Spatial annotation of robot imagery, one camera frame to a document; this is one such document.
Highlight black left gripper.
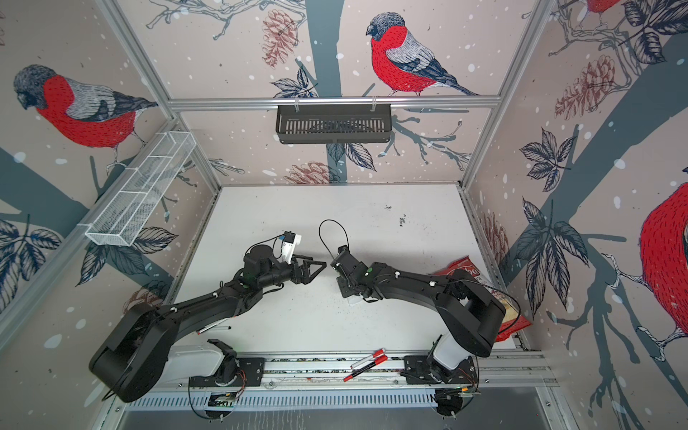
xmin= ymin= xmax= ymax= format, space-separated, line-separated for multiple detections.
xmin=258 ymin=253 xmax=326 ymax=290

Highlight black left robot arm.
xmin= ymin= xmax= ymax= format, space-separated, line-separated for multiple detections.
xmin=89 ymin=245 xmax=327 ymax=402

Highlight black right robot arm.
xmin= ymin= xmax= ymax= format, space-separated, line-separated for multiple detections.
xmin=331 ymin=245 xmax=506 ymax=358

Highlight red marker pen upper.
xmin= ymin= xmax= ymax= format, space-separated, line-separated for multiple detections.
xmin=350 ymin=348 xmax=385 ymax=369

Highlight red marker pen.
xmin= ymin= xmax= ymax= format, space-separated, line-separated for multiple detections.
xmin=350 ymin=348 xmax=385 ymax=369
xmin=343 ymin=355 xmax=388 ymax=383

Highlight red marker pen lower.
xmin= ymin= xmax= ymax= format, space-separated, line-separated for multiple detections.
xmin=343 ymin=355 xmax=388 ymax=383

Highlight small red pen on table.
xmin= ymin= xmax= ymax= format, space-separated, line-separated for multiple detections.
xmin=196 ymin=318 xmax=229 ymax=335

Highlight red chips bag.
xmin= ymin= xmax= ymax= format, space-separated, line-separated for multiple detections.
xmin=435 ymin=255 xmax=530 ymax=342

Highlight aluminium horizontal crossbar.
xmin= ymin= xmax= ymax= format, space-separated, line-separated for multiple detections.
xmin=168 ymin=96 xmax=502 ymax=112

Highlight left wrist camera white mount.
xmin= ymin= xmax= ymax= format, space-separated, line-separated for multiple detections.
xmin=281 ymin=231 xmax=302 ymax=264

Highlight black right camera cable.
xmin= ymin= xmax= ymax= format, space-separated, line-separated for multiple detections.
xmin=318 ymin=219 xmax=350 ymax=259

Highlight black wall basket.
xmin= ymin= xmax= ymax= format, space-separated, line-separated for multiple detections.
xmin=276 ymin=104 xmax=392 ymax=144

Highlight white wire mesh basket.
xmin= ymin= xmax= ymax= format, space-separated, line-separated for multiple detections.
xmin=85 ymin=131 xmax=196 ymax=247

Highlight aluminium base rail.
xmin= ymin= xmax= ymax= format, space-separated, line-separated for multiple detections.
xmin=103 ymin=350 xmax=559 ymax=420

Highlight aluminium frame corner post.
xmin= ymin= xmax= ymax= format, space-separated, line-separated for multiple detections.
xmin=96 ymin=0 xmax=222 ymax=195

